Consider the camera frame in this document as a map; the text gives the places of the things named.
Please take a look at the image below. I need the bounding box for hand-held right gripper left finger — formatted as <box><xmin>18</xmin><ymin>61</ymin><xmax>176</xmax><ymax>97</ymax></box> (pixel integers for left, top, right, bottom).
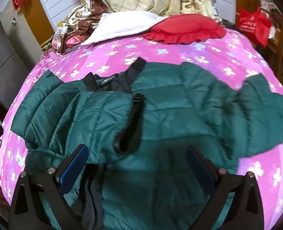
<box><xmin>8</xmin><ymin>144</ymin><xmax>90</xmax><ymax>230</ymax></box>

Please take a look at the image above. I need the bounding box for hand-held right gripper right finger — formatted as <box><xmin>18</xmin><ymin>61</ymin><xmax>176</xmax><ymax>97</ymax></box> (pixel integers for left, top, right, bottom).
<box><xmin>186</xmin><ymin>145</ymin><xmax>265</xmax><ymax>230</ymax></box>

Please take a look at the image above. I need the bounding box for dark green puffer jacket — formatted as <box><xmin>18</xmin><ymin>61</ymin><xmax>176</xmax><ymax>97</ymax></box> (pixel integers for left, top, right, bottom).
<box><xmin>11</xmin><ymin>57</ymin><xmax>283</xmax><ymax>230</ymax></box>

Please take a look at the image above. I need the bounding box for grey refrigerator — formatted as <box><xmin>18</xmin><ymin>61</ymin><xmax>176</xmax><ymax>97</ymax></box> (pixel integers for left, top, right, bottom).
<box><xmin>0</xmin><ymin>10</ymin><xmax>33</xmax><ymax>106</ymax></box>

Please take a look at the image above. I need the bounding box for clear plastic bag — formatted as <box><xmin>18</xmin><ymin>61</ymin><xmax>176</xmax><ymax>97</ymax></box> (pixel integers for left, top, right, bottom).
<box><xmin>51</xmin><ymin>25</ymin><xmax>67</xmax><ymax>53</ymax></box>

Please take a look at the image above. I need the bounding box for pink floral bedsheet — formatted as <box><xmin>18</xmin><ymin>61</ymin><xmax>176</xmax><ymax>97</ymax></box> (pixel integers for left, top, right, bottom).
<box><xmin>0</xmin><ymin>27</ymin><xmax>283</xmax><ymax>230</ymax></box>

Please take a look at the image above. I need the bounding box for wooden door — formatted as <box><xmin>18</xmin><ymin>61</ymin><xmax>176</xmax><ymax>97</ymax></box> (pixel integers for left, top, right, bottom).
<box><xmin>24</xmin><ymin>0</ymin><xmax>55</xmax><ymax>47</ymax></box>

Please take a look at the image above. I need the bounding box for red ruffled pillow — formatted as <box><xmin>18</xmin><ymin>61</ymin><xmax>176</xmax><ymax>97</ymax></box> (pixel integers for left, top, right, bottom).
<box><xmin>143</xmin><ymin>14</ymin><xmax>226</xmax><ymax>45</ymax></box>

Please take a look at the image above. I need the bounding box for white pillow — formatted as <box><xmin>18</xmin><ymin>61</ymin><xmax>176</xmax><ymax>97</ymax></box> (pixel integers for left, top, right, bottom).
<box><xmin>80</xmin><ymin>12</ymin><xmax>171</xmax><ymax>47</ymax></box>

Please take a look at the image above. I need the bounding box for red shopping bag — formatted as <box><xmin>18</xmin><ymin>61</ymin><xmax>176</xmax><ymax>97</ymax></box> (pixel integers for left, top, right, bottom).
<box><xmin>237</xmin><ymin>7</ymin><xmax>272</xmax><ymax>48</ymax></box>

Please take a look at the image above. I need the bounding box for brown floral cloth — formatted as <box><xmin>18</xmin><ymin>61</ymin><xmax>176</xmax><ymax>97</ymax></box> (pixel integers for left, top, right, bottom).
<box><xmin>62</xmin><ymin>0</ymin><xmax>113</xmax><ymax>53</ymax></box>

